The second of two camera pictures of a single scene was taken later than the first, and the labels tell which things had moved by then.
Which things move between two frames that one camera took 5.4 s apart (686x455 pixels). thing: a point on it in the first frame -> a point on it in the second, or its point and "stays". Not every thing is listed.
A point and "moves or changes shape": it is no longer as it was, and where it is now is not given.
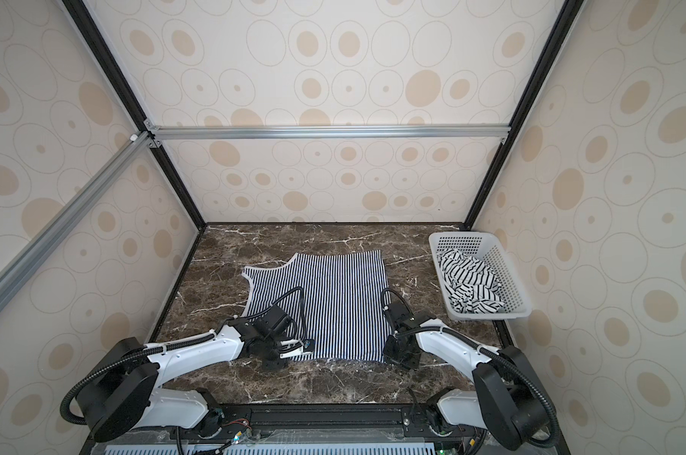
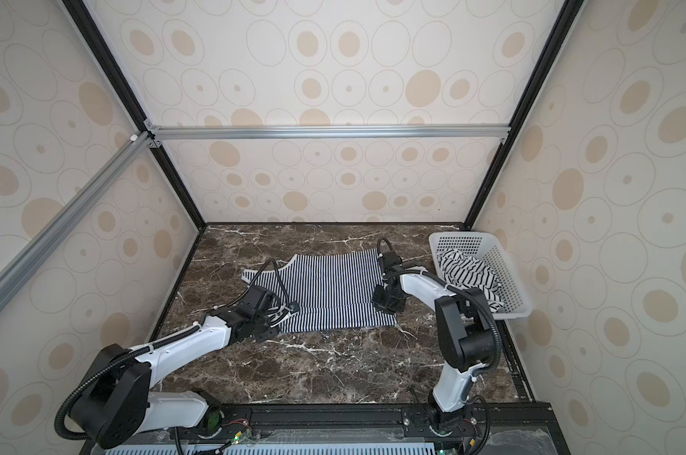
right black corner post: x=563 y=32 stays
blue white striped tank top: x=343 y=295 moves or changes shape
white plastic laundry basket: x=477 y=277 stays
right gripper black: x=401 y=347 -> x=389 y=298
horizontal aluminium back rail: x=476 y=132 stays
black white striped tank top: x=471 y=286 stays
